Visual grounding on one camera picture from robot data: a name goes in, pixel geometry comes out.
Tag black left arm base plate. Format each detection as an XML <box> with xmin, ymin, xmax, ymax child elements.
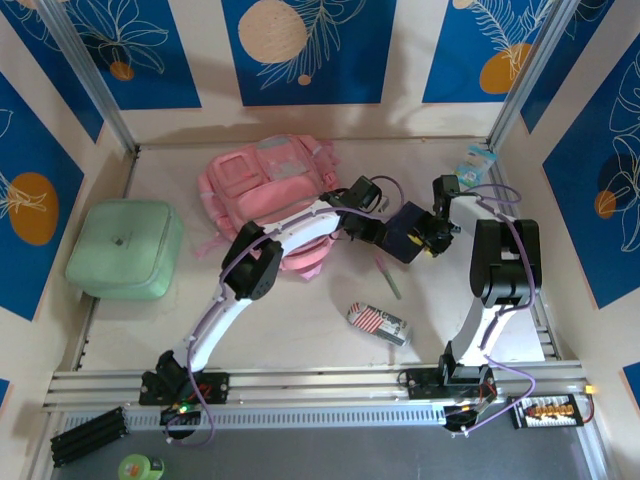
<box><xmin>138</xmin><ymin>372</ymin><xmax>231</xmax><ymax>406</ymax></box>

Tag green tape roll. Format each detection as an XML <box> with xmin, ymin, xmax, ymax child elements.
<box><xmin>118</xmin><ymin>453</ymin><xmax>166</xmax><ymax>480</ymax></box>

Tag grey slotted cable duct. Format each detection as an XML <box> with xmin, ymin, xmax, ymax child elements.
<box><xmin>59</xmin><ymin>404</ymin><xmax>446</xmax><ymax>432</ymax></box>

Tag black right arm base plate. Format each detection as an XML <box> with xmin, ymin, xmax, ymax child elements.
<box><xmin>402</xmin><ymin>367</ymin><xmax>496</xmax><ymax>401</ymax></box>

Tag black board with orange connectors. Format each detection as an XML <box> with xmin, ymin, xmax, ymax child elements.
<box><xmin>508</xmin><ymin>393</ymin><xmax>584</xmax><ymax>430</ymax></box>

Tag flag print pencil case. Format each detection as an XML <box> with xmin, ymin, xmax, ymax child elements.
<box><xmin>346</xmin><ymin>302</ymin><xmax>415</xmax><ymax>347</ymax></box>

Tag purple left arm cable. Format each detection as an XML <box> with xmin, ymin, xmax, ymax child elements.
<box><xmin>167</xmin><ymin>174</ymin><xmax>405</xmax><ymax>449</ymax></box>

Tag pink and green pen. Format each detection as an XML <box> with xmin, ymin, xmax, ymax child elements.
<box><xmin>375</xmin><ymin>254</ymin><xmax>403</xmax><ymax>301</ymax></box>

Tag light blue tissue pack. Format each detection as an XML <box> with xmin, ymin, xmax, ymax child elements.
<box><xmin>452</xmin><ymin>144</ymin><xmax>498</xmax><ymax>189</ymax></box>

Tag black ribbed metal block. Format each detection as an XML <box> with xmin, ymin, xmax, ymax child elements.
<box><xmin>49</xmin><ymin>405</ymin><xmax>126</xmax><ymax>469</ymax></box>

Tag mint green zip pouch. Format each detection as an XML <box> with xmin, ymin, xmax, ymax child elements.
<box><xmin>64</xmin><ymin>199</ymin><xmax>184</xmax><ymax>301</ymax></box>

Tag blue book with yellow label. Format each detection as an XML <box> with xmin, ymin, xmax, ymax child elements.
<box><xmin>384</xmin><ymin>200</ymin><xmax>431</xmax><ymax>265</ymax></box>

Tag pink backpack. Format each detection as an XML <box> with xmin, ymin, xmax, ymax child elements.
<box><xmin>193</xmin><ymin>134</ymin><xmax>346</xmax><ymax>284</ymax></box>

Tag small black circuit board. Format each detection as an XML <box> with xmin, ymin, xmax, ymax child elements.
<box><xmin>159</xmin><ymin>402</ymin><xmax>202</xmax><ymax>427</ymax></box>
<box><xmin>443</xmin><ymin>402</ymin><xmax>497</xmax><ymax>432</ymax></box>

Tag aluminium frame post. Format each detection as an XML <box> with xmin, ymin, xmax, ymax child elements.
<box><xmin>37</xmin><ymin>0</ymin><xmax>141</xmax><ymax>154</ymax></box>
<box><xmin>487</xmin><ymin>0</ymin><xmax>576</xmax><ymax>151</ymax></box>

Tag long aluminium mounting rail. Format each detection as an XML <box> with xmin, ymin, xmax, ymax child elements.
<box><xmin>42</xmin><ymin>362</ymin><xmax>589</xmax><ymax>414</ymax></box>

